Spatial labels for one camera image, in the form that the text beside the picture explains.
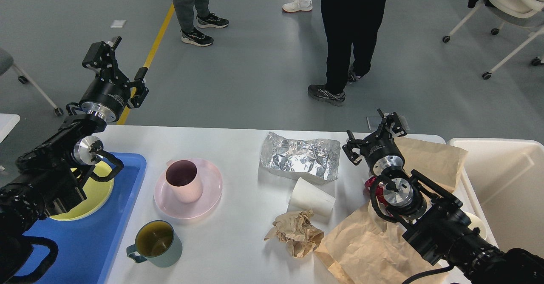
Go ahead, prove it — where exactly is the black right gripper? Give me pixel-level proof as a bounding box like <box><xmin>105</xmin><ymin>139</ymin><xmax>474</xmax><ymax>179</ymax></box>
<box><xmin>342</xmin><ymin>108</ymin><xmax>407</xmax><ymax>177</ymax></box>

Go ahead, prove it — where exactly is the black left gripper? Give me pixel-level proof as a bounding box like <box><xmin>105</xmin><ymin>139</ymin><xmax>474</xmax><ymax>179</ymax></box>
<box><xmin>79</xmin><ymin>36</ymin><xmax>149</xmax><ymax>122</ymax></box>

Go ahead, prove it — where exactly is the pink mug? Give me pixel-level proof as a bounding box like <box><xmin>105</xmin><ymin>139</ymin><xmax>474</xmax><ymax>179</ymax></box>
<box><xmin>165</xmin><ymin>159</ymin><xmax>203</xmax><ymax>203</ymax></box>

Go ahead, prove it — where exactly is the pink plate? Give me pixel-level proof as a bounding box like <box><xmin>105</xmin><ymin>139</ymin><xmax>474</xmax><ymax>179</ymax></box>
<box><xmin>154</xmin><ymin>158</ymin><xmax>223</xmax><ymax>221</ymax></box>

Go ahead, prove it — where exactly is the teal mug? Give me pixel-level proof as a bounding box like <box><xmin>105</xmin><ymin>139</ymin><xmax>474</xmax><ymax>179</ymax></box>
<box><xmin>126</xmin><ymin>220</ymin><xmax>183</xmax><ymax>268</ymax></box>

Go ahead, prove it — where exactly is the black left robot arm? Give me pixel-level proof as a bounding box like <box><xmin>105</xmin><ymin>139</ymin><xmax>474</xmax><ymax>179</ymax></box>
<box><xmin>0</xmin><ymin>36</ymin><xmax>148</xmax><ymax>284</ymax></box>

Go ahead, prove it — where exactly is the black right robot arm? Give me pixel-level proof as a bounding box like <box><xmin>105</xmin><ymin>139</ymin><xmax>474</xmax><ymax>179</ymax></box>
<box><xmin>342</xmin><ymin>112</ymin><xmax>544</xmax><ymax>284</ymax></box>

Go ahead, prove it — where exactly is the white paper on floor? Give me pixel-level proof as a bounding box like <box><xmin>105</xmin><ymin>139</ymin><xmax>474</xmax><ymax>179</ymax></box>
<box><xmin>110</xmin><ymin>19</ymin><xmax>127</xmax><ymax>28</ymax></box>

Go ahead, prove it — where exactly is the crumpled aluminium foil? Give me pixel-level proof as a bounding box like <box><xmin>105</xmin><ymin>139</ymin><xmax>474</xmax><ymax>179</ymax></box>
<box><xmin>260</xmin><ymin>132</ymin><xmax>340</xmax><ymax>185</ymax></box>

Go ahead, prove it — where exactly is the white paper cup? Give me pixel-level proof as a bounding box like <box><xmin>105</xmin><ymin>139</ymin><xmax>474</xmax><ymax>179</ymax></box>
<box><xmin>288</xmin><ymin>177</ymin><xmax>336</xmax><ymax>217</ymax></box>

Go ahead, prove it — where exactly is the person in grey trousers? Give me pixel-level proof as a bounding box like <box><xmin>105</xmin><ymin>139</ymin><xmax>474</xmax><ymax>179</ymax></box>
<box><xmin>172</xmin><ymin>0</ymin><xmax>230</xmax><ymax>46</ymax></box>

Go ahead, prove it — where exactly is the large brown paper sheet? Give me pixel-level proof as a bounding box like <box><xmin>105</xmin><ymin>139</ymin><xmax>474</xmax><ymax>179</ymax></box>
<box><xmin>315</xmin><ymin>137</ymin><xmax>468</xmax><ymax>284</ymax></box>

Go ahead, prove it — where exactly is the crumpled brown paper ball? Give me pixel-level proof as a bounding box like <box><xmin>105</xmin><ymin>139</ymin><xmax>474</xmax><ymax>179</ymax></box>
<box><xmin>264</xmin><ymin>209</ymin><xmax>325</xmax><ymax>258</ymax></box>

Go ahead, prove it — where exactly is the yellow plate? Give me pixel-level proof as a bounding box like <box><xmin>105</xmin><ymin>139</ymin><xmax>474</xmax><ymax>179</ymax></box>
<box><xmin>50</xmin><ymin>177</ymin><xmax>115</xmax><ymax>222</ymax></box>

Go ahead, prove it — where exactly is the white side table corner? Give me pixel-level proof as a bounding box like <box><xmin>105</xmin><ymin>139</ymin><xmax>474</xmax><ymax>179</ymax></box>
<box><xmin>0</xmin><ymin>113</ymin><xmax>21</xmax><ymax>143</ymax></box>

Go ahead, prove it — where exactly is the person in black trousers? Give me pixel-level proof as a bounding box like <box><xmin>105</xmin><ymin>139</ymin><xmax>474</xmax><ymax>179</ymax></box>
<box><xmin>308</xmin><ymin>0</ymin><xmax>387</xmax><ymax>106</ymax></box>

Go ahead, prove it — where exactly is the white plastic bin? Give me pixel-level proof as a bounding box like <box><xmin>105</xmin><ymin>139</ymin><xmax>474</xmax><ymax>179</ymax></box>
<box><xmin>449</xmin><ymin>137</ymin><xmax>544</xmax><ymax>257</ymax></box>

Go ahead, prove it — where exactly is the blue plastic tray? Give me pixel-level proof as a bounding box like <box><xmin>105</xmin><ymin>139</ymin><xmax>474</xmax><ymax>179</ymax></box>
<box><xmin>25</xmin><ymin>153</ymin><xmax>147</xmax><ymax>284</ymax></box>

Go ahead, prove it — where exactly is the white rolling chair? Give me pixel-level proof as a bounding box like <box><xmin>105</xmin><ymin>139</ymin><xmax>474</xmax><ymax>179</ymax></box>
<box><xmin>442</xmin><ymin>0</ymin><xmax>544</xmax><ymax>80</ymax></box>

